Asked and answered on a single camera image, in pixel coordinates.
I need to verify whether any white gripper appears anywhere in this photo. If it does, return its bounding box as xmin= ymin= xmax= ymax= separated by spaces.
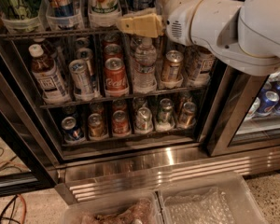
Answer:
xmin=116 ymin=0 xmax=203 ymax=46

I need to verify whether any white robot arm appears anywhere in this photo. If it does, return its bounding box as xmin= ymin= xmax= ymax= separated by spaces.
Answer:
xmin=116 ymin=0 xmax=280 ymax=76

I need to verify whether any gold can middle shelf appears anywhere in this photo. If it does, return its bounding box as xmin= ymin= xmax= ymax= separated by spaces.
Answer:
xmin=161 ymin=50 xmax=184 ymax=82

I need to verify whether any clear water bottle middle shelf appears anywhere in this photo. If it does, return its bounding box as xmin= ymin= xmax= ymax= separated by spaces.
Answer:
xmin=133 ymin=37 xmax=157 ymax=89

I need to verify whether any red coca-cola can middle shelf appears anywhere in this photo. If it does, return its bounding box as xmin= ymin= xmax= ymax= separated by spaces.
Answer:
xmin=104 ymin=58 xmax=127 ymax=91

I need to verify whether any silver blue can middle shelf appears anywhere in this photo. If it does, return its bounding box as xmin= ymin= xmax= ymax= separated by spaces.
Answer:
xmin=69 ymin=59 xmax=93 ymax=94

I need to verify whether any green silver can bottom shelf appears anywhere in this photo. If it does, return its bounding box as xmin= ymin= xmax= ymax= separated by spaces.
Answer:
xmin=156 ymin=98 xmax=174 ymax=131

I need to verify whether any gold can bottom right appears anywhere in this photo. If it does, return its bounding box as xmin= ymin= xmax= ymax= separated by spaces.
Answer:
xmin=177 ymin=102 xmax=197 ymax=127

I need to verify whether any gold can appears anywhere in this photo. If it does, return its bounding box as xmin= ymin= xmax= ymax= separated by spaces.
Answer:
xmin=88 ymin=113 xmax=106 ymax=138
xmin=177 ymin=102 xmax=197 ymax=127

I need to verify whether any red can bottom shelf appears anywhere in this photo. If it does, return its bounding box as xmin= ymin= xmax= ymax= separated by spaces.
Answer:
xmin=112 ymin=110 xmax=130 ymax=135

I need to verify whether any gold can bottom left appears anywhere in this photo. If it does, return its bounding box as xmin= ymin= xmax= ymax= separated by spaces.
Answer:
xmin=88 ymin=113 xmax=106 ymax=138

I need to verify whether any closed right fridge door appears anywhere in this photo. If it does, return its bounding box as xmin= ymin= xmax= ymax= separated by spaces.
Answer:
xmin=207 ymin=67 xmax=280 ymax=156

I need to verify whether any pepsi can behind right door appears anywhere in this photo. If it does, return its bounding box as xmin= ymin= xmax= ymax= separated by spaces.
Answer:
xmin=256 ymin=91 xmax=279 ymax=117

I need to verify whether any blue pepsi can bottom shelf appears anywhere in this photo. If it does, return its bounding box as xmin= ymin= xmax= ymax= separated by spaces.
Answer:
xmin=62 ymin=117 xmax=85 ymax=142

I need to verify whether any steel fridge bottom grille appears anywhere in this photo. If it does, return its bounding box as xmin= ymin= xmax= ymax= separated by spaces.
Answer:
xmin=55 ymin=145 xmax=280 ymax=204

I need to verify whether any open glass fridge door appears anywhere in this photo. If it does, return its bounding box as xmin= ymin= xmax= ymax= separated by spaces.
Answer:
xmin=0 ymin=55 xmax=56 ymax=197

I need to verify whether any brown tea bottle right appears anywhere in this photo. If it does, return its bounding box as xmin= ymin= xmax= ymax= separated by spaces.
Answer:
xmin=188 ymin=46 xmax=216 ymax=86

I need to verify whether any brown tea bottle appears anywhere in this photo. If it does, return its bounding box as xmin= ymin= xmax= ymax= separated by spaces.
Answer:
xmin=188 ymin=46 xmax=216 ymax=86
xmin=29 ymin=44 xmax=70 ymax=104

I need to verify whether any brown tea bottle left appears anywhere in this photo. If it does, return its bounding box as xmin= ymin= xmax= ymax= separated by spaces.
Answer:
xmin=29 ymin=44 xmax=70 ymax=104

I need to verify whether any clear plastic bin left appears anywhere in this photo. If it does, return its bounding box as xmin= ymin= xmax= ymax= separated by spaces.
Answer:
xmin=59 ymin=190 xmax=163 ymax=224

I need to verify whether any clear plastic bin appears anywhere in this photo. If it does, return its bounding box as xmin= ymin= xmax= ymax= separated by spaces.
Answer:
xmin=158 ymin=172 xmax=268 ymax=224
xmin=59 ymin=190 xmax=163 ymax=224

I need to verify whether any clear plastic bin right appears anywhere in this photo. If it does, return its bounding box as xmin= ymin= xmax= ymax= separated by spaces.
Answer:
xmin=158 ymin=172 xmax=268 ymax=224

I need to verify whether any middle wire shelf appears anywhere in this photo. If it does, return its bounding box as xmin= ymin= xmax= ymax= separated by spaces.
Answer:
xmin=38 ymin=86 xmax=207 ymax=109

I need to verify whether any wire shelf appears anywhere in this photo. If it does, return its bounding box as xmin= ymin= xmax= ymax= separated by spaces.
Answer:
xmin=38 ymin=86 xmax=207 ymax=109
xmin=0 ymin=25 xmax=121 ymax=40

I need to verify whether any top wire shelf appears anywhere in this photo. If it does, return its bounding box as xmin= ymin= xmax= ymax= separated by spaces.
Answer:
xmin=0 ymin=25 xmax=121 ymax=40

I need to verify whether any orange cable on floor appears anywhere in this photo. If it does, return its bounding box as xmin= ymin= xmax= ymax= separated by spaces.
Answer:
xmin=0 ymin=159 xmax=30 ymax=224

